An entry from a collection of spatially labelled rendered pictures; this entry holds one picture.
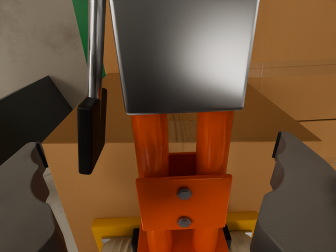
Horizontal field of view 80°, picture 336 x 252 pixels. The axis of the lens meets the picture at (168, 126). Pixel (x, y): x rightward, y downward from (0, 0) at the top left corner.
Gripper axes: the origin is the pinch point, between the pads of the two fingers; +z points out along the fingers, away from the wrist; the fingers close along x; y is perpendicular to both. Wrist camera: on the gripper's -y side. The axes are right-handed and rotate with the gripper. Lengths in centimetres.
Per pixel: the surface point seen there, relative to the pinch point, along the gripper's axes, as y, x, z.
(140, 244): 12.3, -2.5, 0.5
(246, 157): 12.8, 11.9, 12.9
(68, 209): 21.9, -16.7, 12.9
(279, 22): -3, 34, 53
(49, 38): 2, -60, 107
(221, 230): 12.3, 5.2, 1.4
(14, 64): 15, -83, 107
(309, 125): 31, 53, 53
